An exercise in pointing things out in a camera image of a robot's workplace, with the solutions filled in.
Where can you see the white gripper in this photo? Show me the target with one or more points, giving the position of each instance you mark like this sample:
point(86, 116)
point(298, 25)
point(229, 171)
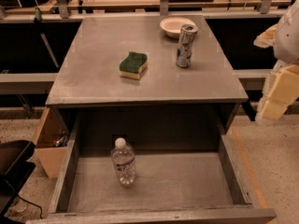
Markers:
point(288, 37)

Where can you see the clear plastic water bottle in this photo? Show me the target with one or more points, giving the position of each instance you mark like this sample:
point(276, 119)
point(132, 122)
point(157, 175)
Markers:
point(123, 158)

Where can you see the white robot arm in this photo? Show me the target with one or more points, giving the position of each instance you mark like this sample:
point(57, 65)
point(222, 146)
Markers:
point(285, 47)

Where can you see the grey counter cabinet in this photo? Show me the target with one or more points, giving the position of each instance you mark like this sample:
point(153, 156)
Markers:
point(122, 77)

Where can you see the open grey top drawer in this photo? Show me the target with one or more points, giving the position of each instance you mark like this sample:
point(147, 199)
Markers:
point(172, 186)

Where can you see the silver aluminium can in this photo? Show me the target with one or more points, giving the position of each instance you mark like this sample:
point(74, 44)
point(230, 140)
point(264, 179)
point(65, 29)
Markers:
point(187, 35)

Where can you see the white paper bowl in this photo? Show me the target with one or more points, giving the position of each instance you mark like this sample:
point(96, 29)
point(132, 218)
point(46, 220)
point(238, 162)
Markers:
point(172, 26)

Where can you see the green and yellow sponge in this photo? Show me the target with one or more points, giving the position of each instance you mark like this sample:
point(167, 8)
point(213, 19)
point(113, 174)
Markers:
point(133, 65)

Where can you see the wooden box on floor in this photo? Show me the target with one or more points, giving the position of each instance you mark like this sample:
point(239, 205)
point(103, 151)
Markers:
point(48, 132)

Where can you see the black bin on floor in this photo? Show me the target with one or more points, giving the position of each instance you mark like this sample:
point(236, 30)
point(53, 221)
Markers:
point(15, 169)

